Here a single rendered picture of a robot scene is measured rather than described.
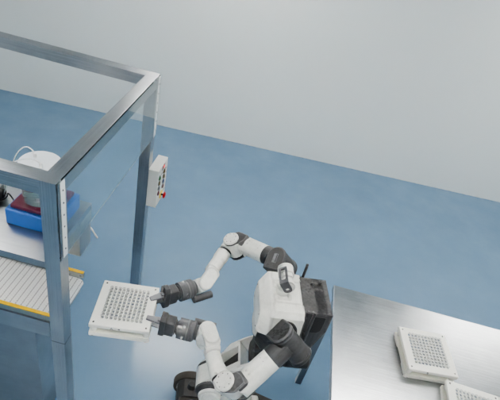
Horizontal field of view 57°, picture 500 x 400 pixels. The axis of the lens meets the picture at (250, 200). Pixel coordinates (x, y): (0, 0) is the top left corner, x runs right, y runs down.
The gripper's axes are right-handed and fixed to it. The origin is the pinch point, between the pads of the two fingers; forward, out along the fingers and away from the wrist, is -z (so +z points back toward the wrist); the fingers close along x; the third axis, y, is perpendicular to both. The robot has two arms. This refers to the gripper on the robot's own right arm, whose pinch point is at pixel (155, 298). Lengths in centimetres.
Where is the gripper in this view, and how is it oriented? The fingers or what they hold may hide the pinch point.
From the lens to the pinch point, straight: 211.8
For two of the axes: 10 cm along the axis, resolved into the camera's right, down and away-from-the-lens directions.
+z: 8.2, -1.7, 5.5
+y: -5.3, -6.1, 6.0
